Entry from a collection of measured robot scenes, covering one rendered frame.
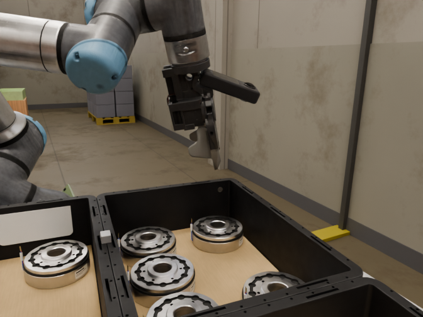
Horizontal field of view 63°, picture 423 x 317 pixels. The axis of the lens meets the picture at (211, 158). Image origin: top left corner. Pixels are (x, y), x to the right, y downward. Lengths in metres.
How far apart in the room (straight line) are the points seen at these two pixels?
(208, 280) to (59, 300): 0.23
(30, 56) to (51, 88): 8.90
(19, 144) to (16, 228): 0.30
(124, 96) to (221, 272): 6.36
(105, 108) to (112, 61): 6.33
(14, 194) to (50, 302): 0.38
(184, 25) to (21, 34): 0.24
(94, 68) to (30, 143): 0.51
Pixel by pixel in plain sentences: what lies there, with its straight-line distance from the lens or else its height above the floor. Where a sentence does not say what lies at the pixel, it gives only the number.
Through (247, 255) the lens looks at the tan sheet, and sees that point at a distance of 0.69.
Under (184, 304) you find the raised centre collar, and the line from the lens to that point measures 0.51.
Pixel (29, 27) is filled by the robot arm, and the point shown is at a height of 1.23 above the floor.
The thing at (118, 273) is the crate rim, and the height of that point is 0.93.
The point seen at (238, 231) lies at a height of 0.86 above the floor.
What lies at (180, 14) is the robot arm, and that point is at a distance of 0.60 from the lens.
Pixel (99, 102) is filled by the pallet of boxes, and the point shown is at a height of 0.41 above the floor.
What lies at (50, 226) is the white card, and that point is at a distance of 0.73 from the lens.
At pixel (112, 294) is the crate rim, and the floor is 0.93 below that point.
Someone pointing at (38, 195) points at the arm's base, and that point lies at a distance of 0.95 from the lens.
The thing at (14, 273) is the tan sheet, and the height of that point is 0.83.
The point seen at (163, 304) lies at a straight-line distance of 0.52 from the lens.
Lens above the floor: 1.18
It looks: 16 degrees down
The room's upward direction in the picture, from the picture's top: 1 degrees clockwise
